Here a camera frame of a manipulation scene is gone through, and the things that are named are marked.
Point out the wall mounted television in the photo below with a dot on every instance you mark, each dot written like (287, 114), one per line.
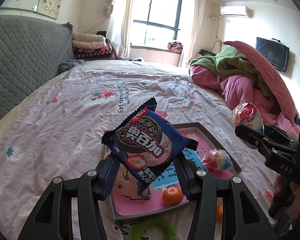
(275, 52)

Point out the person right hand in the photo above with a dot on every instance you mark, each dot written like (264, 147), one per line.
(278, 184)

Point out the blue oreo cookie packet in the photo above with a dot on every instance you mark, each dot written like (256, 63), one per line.
(146, 143)

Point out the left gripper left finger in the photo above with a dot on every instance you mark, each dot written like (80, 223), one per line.
(51, 217)

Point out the right cream curtain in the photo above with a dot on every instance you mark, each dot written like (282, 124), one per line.
(192, 27)

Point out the green blanket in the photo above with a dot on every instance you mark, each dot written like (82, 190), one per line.
(231, 62)

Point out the pink quilt heap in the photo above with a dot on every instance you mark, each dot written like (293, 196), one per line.
(239, 89)

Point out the large orange tangerine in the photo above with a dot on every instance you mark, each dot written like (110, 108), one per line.
(219, 212)

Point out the pink strawberry bedsheet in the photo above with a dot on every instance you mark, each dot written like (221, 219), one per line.
(57, 130)

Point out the dark shallow cardboard box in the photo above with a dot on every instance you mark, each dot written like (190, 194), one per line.
(210, 139)

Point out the left cream curtain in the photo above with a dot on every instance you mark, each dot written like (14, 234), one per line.
(120, 12)

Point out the cream dotted scrunchie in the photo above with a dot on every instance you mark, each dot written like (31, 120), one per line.
(127, 185)

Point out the dark patterned cloth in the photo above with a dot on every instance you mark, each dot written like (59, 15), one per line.
(66, 66)

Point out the pink blue picture book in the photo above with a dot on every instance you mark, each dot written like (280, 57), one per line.
(197, 159)

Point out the white air conditioner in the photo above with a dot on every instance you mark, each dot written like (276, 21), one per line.
(241, 11)

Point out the white red toy egg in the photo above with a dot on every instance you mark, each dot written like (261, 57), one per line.
(248, 115)

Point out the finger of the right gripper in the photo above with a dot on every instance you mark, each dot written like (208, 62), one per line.
(279, 136)
(276, 155)

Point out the grey quilted headboard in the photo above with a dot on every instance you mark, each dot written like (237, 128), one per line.
(31, 50)

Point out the patterned bag on sill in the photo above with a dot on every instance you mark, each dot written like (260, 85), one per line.
(175, 46)

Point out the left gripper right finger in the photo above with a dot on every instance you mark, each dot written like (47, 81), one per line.
(243, 218)

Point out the small orange tangerine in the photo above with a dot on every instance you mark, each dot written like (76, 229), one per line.
(172, 196)

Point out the cream curtain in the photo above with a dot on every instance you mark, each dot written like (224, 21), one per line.
(120, 12)
(192, 27)

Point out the stack of folded blankets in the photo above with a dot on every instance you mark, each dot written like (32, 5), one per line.
(92, 47)

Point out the window with dark frame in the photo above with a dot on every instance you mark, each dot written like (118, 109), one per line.
(155, 22)

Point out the blue red toy egg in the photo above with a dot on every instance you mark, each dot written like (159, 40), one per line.
(217, 160)

